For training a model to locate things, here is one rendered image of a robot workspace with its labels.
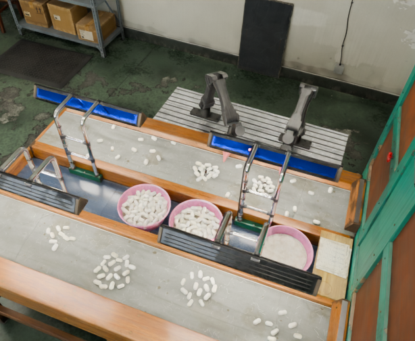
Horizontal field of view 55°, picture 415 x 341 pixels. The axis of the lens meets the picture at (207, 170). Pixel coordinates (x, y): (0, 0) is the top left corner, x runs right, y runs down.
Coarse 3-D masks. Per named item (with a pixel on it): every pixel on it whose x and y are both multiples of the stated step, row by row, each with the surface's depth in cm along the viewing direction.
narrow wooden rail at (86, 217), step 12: (0, 192) 204; (36, 204) 199; (72, 216) 195; (84, 216) 195; (96, 216) 195; (108, 228) 191; (120, 228) 191; (132, 228) 191; (144, 240) 187; (156, 240) 187; (180, 252) 183; (204, 264) 182; (216, 264) 180; (240, 276) 178; (252, 276) 176; (276, 288) 174; (288, 288) 173; (312, 300) 171; (324, 300) 170
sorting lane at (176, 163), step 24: (72, 120) 244; (96, 120) 244; (72, 144) 230; (96, 144) 231; (120, 144) 231; (144, 144) 232; (168, 144) 232; (144, 168) 219; (168, 168) 220; (192, 168) 220; (240, 168) 221; (264, 168) 221; (216, 192) 210; (264, 192) 210; (288, 192) 211; (336, 192) 212; (312, 216) 201; (336, 216) 201
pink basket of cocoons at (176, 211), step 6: (180, 204) 201; (186, 204) 203; (192, 204) 204; (204, 204) 203; (210, 204) 202; (174, 210) 199; (180, 210) 202; (210, 210) 203; (216, 210) 200; (174, 216) 199; (216, 216) 201
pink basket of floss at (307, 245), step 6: (270, 228) 193; (276, 228) 194; (282, 228) 194; (288, 228) 193; (294, 228) 193; (270, 234) 195; (288, 234) 195; (294, 234) 194; (300, 234) 192; (300, 240) 192; (306, 240) 189; (306, 246) 190; (306, 252) 189; (312, 252) 184; (312, 258) 182; (306, 264) 185
